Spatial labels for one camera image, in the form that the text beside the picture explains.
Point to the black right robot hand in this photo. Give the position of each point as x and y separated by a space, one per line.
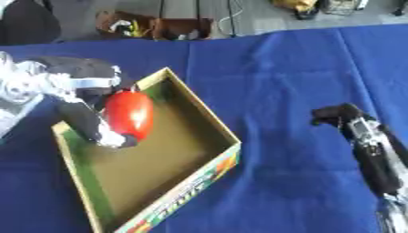
374 164

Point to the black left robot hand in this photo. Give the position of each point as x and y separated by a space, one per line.
80 68

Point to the red toy fruit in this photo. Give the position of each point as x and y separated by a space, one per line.
130 113

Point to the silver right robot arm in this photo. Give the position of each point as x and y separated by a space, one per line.
396 214

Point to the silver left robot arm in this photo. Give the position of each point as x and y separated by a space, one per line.
21 88

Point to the tan cardboard box green inside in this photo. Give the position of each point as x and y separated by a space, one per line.
154 151

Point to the black bag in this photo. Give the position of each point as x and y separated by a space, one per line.
26 22

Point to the brown bag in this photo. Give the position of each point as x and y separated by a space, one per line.
170 28

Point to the black tripod leg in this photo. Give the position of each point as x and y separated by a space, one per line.
231 18

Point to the yellow bag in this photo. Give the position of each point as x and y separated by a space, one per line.
300 6

